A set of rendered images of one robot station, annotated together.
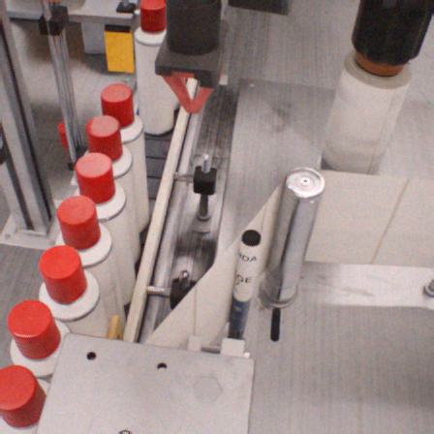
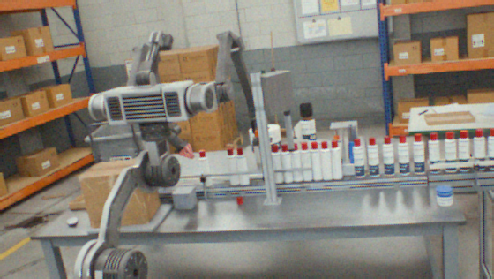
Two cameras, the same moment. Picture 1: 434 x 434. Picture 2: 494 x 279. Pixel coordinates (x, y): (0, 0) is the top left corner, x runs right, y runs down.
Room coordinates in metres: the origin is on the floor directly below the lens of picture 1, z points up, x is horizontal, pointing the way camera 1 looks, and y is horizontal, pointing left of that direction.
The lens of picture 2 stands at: (0.11, 2.62, 1.80)
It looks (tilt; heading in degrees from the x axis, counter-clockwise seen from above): 14 degrees down; 279
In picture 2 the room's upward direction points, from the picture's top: 8 degrees counter-clockwise
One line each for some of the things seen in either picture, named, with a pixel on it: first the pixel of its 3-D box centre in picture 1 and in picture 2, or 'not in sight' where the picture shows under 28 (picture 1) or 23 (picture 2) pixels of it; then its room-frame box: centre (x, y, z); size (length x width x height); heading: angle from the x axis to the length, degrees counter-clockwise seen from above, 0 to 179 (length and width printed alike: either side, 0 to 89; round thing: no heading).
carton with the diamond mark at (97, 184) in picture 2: not in sight; (122, 192); (1.21, 0.36, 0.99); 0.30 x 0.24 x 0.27; 4
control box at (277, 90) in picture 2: not in sight; (273, 92); (0.40, 0.19, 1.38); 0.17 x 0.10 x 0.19; 51
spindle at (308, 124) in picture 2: not in sight; (307, 124); (0.29, -0.49, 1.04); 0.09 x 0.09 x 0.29
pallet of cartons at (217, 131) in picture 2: not in sight; (185, 103); (2.04, -3.66, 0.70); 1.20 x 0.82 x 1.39; 175
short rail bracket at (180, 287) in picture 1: (170, 298); not in sight; (0.32, 0.04, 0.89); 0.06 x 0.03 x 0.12; 86
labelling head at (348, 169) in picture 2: not in sight; (346, 148); (0.07, 0.04, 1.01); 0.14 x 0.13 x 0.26; 176
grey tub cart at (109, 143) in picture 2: not in sight; (129, 156); (2.26, -2.12, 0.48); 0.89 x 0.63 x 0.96; 98
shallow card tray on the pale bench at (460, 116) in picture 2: not in sight; (448, 117); (-0.72, -1.14, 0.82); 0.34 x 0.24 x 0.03; 175
